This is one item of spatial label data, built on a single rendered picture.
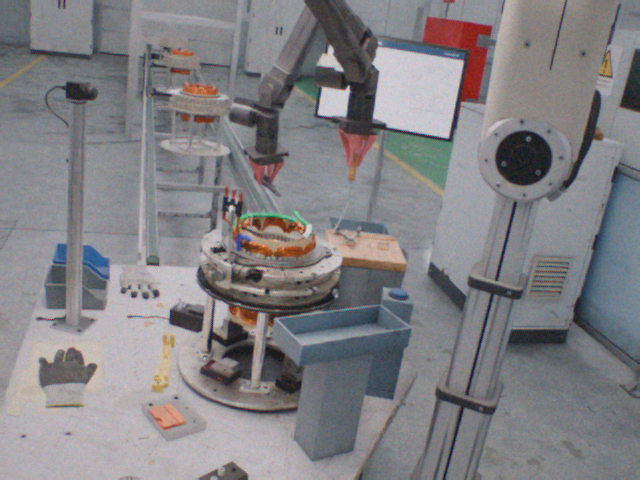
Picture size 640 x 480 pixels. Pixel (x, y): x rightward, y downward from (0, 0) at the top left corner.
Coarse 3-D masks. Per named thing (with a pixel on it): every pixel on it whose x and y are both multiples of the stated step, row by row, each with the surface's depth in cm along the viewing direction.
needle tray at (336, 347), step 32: (288, 320) 126; (320, 320) 130; (352, 320) 134; (384, 320) 136; (288, 352) 120; (320, 352) 119; (352, 352) 123; (320, 384) 126; (352, 384) 128; (320, 416) 127; (352, 416) 131; (320, 448) 130; (352, 448) 135
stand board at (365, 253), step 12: (336, 240) 171; (360, 240) 174; (372, 240) 175; (348, 252) 164; (360, 252) 165; (372, 252) 166; (384, 252) 168; (396, 252) 169; (348, 264) 161; (360, 264) 162; (372, 264) 162; (384, 264) 162; (396, 264) 162
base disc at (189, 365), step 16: (192, 336) 167; (192, 352) 159; (224, 352) 162; (192, 368) 153; (192, 384) 147; (208, 384) 147; (224, 384) 148; (240, 384) 149; (272, 384) 151; (224, 400) 143; (240, 400) 143; (256, 400) 144; (272, 400) 145; (288, 400) 146
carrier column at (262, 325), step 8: (264, 320) 141; (264, 328) 142; (256, 336) 143; (264, 336) 143; (256, 344) 143; (264, 344) 143; (256, 352) 144; (264, 352) 145; (256, 360) 144; (256, 368) 145; (256, 376) 146; (256, 384) 146
